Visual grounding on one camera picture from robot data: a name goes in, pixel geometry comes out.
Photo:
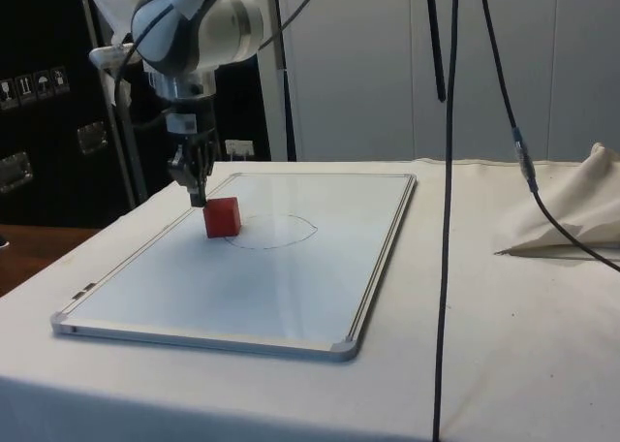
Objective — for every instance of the black cabinet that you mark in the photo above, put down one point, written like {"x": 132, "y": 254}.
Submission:
{"x": 43, "y": 170}

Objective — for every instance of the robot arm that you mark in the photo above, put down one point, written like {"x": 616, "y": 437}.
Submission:
{"x": 223, "y": 25}

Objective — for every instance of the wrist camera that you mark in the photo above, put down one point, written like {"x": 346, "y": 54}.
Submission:
{"x": 109, "y": 55}

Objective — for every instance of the red cube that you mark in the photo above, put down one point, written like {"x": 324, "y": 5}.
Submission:
{"x": 222, "y": 219}

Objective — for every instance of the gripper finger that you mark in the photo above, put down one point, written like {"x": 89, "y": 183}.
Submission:
{"x": 204, "y": 161}
{"x": 181, "y": 168}

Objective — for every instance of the pale locker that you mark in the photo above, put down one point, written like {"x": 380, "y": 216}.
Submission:
{"x": 557, "y": 49}

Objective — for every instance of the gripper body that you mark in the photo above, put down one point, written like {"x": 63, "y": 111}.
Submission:
{"x": 191, "y": 122}

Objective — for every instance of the whiteboard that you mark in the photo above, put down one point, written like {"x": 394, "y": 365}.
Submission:
{"x": 242, "y": 292}

